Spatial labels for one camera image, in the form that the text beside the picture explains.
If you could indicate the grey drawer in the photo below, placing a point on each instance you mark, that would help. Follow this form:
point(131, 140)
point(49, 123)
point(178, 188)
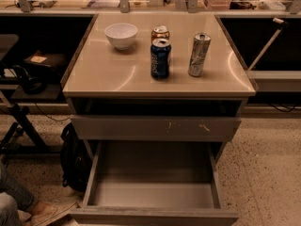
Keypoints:
point(151, 128)
point(135, 183)

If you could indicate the grey drawer cabinet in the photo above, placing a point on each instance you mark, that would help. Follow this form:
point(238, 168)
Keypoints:
point(110, 82)

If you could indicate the blue pepsi can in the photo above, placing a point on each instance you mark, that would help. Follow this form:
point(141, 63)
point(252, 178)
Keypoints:
point(160, 58)

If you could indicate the tall silver energy can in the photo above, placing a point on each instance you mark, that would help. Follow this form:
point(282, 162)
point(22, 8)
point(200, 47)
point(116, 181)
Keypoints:
point(200, 48)

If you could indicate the orange soda can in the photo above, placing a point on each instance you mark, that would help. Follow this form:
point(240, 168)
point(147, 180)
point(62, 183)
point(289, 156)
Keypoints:
point(160, 32)

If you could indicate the white ceramic bowl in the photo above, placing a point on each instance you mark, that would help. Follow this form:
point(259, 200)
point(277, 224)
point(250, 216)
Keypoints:
point(121, 36)

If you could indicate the black backpack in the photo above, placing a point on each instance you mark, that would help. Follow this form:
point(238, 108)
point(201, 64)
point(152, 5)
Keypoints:
point(74, 159)

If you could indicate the black headphones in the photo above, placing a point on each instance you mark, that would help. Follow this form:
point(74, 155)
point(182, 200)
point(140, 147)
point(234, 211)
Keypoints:
point(30, 85)

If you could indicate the black box with label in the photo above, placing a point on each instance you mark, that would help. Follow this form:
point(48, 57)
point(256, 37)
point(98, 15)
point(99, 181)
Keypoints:
point(49, 60)

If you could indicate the white stick with tip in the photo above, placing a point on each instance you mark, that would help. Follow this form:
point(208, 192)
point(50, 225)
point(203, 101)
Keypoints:
point(280, 25)

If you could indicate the person leg in jeans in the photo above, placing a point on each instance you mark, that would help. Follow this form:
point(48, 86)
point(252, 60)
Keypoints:
point(14, 197)

